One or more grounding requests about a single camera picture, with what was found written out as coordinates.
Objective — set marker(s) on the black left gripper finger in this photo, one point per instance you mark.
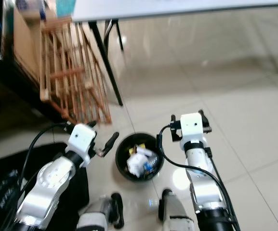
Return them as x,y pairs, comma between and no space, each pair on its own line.
111,142

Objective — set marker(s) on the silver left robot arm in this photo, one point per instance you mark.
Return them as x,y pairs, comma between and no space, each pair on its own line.
40,187

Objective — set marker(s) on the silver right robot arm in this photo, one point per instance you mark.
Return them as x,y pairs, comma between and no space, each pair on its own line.
206,185

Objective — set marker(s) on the black round rubbish bin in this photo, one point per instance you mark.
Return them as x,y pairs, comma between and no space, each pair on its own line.
122,161

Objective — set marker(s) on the crumpled white paper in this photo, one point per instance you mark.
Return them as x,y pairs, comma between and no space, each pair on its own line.
138,162

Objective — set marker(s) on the blue snack wrapper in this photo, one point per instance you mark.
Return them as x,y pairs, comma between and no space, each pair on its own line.
153,161

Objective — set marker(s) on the grey left robot leg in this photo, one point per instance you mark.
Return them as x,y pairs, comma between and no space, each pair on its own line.
100,214

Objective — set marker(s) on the grey robot leg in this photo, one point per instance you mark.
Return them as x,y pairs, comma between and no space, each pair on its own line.
100,214
175,211

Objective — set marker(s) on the wooden slatted rack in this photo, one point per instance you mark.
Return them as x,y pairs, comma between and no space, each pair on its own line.
71,72

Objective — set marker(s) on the grey right robot leg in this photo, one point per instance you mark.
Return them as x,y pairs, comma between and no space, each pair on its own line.
175,211

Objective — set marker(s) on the black plastic bag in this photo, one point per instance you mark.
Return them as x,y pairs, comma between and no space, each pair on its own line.
4,168

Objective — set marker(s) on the dark wooden cabinet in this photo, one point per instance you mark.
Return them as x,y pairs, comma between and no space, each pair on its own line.
4,72

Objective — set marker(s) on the brown cardboard box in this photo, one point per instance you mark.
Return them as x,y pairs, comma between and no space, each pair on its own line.
27,45

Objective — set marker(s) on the teal floor mat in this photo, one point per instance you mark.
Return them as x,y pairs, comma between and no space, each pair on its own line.
65,7

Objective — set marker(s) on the blue white plastic bag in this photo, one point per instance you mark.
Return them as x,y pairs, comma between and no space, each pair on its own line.
30,7

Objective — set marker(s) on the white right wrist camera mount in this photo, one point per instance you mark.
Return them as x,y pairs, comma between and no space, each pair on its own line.
192,126

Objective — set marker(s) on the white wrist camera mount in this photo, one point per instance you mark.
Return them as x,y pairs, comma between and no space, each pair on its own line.
82,137
192,126

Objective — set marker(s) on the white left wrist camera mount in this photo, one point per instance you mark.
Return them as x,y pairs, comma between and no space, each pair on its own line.
82,137

